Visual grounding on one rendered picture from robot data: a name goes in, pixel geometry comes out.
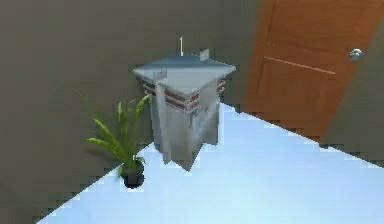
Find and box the green house plant black pot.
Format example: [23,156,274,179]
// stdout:
[73,89,153,190]

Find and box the silver round door knob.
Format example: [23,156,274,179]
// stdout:
[348,47,364,62]

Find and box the brown wooden room door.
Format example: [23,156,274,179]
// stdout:
[241,0,384,142]

